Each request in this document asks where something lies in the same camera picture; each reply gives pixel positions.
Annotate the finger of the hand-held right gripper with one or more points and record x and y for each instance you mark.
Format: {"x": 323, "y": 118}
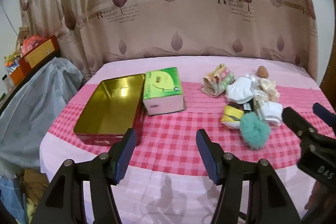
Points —
{"x": 324, "y": 112}
{"x": 296, "y": 120}

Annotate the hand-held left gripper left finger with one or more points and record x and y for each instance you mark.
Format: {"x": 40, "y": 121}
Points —
{"x": 126, "y": 158}

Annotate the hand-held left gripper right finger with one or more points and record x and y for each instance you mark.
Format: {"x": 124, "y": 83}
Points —
{"x": 207, "y": 158}

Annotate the red tin box gold inside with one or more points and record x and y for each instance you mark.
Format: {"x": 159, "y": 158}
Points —
{"x": 113, "y": 108}

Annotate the person's right hand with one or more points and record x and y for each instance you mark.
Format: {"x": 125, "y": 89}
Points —
{"x": 321, "y": 200}

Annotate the white folded sock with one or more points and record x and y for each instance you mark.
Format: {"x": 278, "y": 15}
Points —
{"x": 273, "y": 111}

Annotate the wooden door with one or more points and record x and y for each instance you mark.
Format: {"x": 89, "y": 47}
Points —
{"x": 328, "y": 77}

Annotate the cream fabric scrunchie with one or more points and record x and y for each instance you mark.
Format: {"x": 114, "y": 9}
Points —
{"x": 269, "y": 88}

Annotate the teal fluffy scrunchie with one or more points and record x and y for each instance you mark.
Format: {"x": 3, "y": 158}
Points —
{"x": 254, "y": 132}

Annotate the pink checked tablecloth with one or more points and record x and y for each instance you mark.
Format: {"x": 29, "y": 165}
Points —
{"x": 170, "y": 134}

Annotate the yellow black striped sock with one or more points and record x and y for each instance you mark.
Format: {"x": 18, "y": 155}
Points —
{"x": 232, "y": 115}

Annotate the black packet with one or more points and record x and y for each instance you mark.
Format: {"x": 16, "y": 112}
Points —
{"x": 248, "y": 106}

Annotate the brown egg-shaped makeup sponge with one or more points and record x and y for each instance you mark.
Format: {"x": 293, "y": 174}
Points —
{"x": 263, "y": 71}

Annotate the colourful rolled towel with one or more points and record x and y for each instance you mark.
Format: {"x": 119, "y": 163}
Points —
{"x": 218, "y": 79}

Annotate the green tissue box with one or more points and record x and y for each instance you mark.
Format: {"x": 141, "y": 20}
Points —
{"x": 162, "y": 85}

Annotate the yellow cloth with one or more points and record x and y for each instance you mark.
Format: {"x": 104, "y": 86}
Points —
{"x": 35, "y": 187}

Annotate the grey plastic bag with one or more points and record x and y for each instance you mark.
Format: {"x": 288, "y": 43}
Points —
{"x": 34, "y": 108}

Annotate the blue checked cloth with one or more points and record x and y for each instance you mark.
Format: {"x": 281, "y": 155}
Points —
{"x": 10, "y": 197}

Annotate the beige leaf print curtain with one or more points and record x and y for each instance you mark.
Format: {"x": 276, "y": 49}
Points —
{"x": 183, "y": 29}

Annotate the red cardboard box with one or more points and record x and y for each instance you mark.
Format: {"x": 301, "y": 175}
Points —
{"x": 39, "y": 53}

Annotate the orange box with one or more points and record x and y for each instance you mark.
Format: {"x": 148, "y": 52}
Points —
{"x": 17, "y": 75}

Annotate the orange plastic bag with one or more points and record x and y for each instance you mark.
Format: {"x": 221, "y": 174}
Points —
{"x": 31, "y": 44}

